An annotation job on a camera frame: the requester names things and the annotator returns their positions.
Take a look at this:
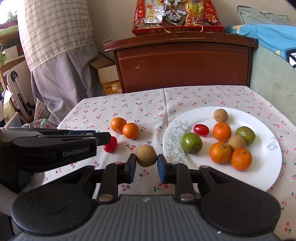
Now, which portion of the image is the red cherry tomato front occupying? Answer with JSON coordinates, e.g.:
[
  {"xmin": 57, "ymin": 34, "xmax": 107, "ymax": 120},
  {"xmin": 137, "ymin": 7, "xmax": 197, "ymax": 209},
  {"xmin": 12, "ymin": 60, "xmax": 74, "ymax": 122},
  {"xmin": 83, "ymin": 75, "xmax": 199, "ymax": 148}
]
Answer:
[{"xmin": 193, "ymin": 124, "xmax": 210, "ymax": 137}]

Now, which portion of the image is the orange mandarin plate left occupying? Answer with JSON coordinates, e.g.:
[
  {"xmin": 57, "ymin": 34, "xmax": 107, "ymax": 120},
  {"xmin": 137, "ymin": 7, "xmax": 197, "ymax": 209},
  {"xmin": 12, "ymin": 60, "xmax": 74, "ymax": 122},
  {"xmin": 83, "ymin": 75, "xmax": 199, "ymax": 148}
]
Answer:
[{"xmin": 209, "ymin": 142, "xmax": 232, "ymax": 164}]

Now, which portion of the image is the brown kiwi plate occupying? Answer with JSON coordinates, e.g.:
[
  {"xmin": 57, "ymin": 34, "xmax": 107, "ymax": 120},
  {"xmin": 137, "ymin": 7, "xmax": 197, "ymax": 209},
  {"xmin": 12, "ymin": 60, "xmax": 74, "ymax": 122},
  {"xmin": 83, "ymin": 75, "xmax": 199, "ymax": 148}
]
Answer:
[
  {"xmin": 213, "ymin": 109, "xmax": 228, "ymax": 123},
  {"xmin": 228, "ymin": 135, "xmax": 246, "ymax": 152}
]

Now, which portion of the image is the open cardboard box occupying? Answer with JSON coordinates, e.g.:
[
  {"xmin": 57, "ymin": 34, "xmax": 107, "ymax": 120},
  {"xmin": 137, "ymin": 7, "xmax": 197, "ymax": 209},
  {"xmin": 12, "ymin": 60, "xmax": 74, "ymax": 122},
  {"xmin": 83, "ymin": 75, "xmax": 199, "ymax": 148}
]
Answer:
[{"xmin": 89, "ymin": 58, "xmax": 122, "ymax": 95}]

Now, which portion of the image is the patterned folded fabric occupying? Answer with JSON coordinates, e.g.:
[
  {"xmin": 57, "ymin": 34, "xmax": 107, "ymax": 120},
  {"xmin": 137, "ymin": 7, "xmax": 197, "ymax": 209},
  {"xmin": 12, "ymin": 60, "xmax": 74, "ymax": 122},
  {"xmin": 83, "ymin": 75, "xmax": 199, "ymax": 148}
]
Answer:
[{"xmin": 22, "ymin": 98, "xmax": 57, "ymax": 129}]

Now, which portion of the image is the green lime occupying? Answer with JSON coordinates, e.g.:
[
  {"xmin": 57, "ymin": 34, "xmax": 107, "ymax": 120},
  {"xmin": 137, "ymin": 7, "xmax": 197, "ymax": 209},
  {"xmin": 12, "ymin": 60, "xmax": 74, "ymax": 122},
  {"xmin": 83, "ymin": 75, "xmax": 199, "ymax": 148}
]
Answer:
[
  {"xmin": 236, "ymin": 126, "xmax": 256, "ymax": 145},
  {"xmin": 181, "ymin": 133, "xmax": 203, "ymax": 154}
]

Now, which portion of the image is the brown kiwi plate top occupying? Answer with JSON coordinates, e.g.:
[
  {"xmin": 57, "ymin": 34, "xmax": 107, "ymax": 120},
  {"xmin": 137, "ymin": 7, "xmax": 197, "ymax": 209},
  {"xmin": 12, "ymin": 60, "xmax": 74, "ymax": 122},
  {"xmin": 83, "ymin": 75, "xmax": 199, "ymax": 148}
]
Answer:
[{"xmin": 213, "ymin": 109, "xmax": 228, "ymax": 123}]

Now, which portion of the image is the brown kiwi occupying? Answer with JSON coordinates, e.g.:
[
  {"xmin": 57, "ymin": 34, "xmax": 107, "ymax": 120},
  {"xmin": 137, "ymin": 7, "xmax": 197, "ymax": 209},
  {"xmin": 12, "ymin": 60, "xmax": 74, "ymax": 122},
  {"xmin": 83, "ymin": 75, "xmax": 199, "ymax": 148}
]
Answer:
[{"xmin": 135, "ymin": 145, "xmax": 157, "ymax": 167}]

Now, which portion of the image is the white plate with drawing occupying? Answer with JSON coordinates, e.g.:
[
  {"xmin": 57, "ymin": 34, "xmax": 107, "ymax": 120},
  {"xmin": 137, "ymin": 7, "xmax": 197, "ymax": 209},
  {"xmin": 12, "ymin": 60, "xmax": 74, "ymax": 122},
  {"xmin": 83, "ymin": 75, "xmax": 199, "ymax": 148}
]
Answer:
[{"xmin": 163, "ymin": 106, "xmax": 282, "ymax": 191}]

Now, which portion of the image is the dark wooden cabinet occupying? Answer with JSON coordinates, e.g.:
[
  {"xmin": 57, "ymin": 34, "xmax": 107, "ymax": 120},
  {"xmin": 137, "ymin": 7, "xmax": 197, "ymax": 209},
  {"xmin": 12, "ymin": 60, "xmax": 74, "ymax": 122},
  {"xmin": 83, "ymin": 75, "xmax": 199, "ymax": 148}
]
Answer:
[{"xmin": 103, "ymin": 32, "xmax": 258, "ymax": 93}]

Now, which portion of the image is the brown kiwi plate middle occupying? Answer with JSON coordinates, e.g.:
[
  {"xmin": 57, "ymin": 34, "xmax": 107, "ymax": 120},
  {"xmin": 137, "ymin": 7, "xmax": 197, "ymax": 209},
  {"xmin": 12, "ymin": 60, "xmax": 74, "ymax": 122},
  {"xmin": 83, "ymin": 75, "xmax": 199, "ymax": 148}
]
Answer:
[{"xmin": 228, "ymin": 135, "xmax": 246, "ymax": 152}]

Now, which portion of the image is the orange mandarin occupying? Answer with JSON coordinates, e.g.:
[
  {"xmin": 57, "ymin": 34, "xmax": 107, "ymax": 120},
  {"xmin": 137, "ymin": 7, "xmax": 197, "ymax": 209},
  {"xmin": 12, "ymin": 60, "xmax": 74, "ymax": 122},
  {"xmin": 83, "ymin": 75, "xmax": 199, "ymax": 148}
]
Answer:
[
  {"xmin": 122, "ymin": 123, "xmax": 139, "ymax": 140},
  {"xmin": 110, "ymin": 117, "xmax": 127, "ymax": 134}
]

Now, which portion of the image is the red cherry tomato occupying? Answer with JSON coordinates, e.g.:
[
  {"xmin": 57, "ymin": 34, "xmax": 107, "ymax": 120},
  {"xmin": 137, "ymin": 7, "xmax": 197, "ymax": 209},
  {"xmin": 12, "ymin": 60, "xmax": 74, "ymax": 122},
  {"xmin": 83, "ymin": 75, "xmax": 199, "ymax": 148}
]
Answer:
[
  {"xmin": 193, "ymin": 124, "xmax": 210, "ymax": 137},
  {"xmin": 103, "ymin": 136, "xmax": 117, "ymax": 153}
]

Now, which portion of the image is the green sofa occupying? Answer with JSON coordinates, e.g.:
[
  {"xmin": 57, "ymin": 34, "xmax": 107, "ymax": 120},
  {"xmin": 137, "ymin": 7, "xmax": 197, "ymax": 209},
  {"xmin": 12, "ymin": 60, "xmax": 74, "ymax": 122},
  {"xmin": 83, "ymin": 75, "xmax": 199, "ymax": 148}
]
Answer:
[{"xmin": 236, "ymin": 5, "xmax": 295, "ymax": 123}]

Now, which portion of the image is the blue cartoon blanket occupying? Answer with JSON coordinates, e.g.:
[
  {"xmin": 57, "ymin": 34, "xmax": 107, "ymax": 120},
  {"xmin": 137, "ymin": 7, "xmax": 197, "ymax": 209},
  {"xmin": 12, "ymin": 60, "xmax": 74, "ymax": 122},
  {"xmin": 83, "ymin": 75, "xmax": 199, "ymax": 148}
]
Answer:
[{"xmin": 225, "ymin": 24, "xmax": 296, "ymax": 68}]

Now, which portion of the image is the orange mandarin plate top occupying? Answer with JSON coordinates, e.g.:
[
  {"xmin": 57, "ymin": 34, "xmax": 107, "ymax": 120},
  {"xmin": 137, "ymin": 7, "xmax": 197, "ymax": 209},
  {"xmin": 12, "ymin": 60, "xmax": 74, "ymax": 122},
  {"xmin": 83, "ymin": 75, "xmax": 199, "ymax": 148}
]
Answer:
[{"xmin": 212, "ymin": 123, "xmax": 232, "ymax": 142}]

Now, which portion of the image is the red snack gift package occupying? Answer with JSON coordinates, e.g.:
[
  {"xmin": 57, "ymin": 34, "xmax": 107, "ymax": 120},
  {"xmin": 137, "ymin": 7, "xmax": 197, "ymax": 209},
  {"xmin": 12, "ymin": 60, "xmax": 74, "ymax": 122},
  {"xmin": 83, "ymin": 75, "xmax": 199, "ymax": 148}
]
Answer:
[{"xmin": 132, "ymin": 0, "xmax": 224, "ymax": 36}]

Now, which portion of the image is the red cherry tomato back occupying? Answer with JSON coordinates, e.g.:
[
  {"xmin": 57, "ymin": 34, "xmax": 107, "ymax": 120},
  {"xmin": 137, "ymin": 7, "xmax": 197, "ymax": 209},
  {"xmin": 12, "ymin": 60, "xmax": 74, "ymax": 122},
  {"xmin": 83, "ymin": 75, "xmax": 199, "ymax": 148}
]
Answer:
[{"xmin": 103, "ymin": 136, "xmax": 117, "ymax": 153}]

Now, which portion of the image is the green lime on plate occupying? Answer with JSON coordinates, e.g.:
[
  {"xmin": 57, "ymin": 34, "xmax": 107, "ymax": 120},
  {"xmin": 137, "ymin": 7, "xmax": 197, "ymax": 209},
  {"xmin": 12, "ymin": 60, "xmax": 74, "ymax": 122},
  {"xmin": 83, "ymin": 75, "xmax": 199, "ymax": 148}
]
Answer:
[{"xmin": 236, "ymin": 126, "xmax": 256, "ymax": 145}]

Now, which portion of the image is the checked curtain cloth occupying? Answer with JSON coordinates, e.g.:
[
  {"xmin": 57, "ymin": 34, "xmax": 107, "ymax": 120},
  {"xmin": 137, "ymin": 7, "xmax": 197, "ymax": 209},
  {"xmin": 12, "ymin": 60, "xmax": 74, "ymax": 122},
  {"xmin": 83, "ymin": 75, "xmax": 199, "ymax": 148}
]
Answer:
[{"xmin": 17, "ymin": 1, "xmax": 103, "ymax": 125}]

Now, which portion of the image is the orange mandarin plate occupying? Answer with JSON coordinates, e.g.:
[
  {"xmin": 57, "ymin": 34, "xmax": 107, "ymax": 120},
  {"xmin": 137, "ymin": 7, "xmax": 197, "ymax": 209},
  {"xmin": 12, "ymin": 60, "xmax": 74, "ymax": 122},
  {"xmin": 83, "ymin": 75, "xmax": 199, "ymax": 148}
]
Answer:
[
  {"xmin": 212, "ymin": 123, "xmax": 232, "ymax": 142},
  {"xmin": 231, "ymin": 148, "xmax": 253, "ymax": 171},
  {"xmin": 209, "ymin": 142, "xmax": 232, "ymax": 164}
]

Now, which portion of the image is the orange mandarin plate right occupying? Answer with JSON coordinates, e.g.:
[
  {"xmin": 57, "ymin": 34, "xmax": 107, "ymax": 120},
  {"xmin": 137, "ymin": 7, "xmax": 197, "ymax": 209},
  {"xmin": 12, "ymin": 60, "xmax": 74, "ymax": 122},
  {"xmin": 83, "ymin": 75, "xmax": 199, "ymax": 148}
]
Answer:
[{"xmin": 231, "ymin": 148, "xmax": 253, "ymax": 171}]

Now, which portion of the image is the white folding chair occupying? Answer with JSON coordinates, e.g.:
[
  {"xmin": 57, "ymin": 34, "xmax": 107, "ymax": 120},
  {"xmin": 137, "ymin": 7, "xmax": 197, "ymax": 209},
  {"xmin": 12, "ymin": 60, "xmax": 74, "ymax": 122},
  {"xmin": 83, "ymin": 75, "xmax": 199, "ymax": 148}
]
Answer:
[{"xmin": 6, "ymin": 61, "xmax": 35, "ymax": 119}]

